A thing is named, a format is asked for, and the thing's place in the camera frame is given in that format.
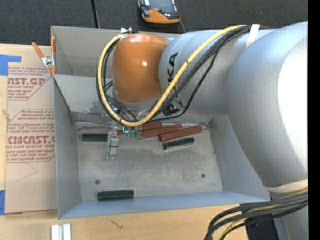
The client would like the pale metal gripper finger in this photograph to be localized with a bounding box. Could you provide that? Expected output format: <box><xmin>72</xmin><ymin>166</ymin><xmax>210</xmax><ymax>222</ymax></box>
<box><xmin>105</xmin><ymin>146</ymin><xmax>119</xmax><ymax>161</ymax></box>
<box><xmin>108</xmin><ymin>134</ymin><xmax>120</xmax><ymax>149</ymax></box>

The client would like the dark green flat block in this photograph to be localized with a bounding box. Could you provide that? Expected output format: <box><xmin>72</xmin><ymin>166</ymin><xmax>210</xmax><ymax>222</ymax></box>
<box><xmin>81</xmin><ymin>133</ymin><xmax>109</xmax><ymax>143</ymax></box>
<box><xmin>162</xmin><ymin>137</ymin><xmax>196</xmax><ymax>151</ymax></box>
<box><xmin>96</xmin><ymin>189</ymin><xmax>135</xmax><ymax>202</ymax></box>

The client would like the red-brown flat block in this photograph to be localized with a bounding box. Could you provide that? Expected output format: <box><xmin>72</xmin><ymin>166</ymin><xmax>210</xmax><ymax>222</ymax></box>
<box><xmin>116</xmin><ymin>121</ymin><xmax>164</xmax><ymax>136</ymax></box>
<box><xmin>158</xmin><ymin>125</ymin><xmax>204</xmax><ymax>143</ymax></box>
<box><xmin>138</xmin><ymin>123</ymin><xmax>184</xmax><ymax>140</ymax></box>

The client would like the grey metal bin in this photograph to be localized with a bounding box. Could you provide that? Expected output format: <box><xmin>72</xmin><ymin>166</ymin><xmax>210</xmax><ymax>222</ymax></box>
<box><xmin>50</xmin><ymin>25</ymin><xmax>272</xmax><ymax>220</ymax></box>

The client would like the brown cardboard board red print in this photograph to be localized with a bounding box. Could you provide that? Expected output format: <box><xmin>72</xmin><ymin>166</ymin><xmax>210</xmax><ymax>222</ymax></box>
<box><xmin>0</xmin><ymin>43</ymin><xmax>59</xmax><ymax>216</ymax></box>

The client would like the black cylinder on white bracket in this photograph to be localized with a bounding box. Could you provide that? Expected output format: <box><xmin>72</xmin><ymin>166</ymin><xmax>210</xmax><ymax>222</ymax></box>
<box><xmin>161</xmin><ymin>103</ymin><xmax>181</xmax><ymax>118</ymax></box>

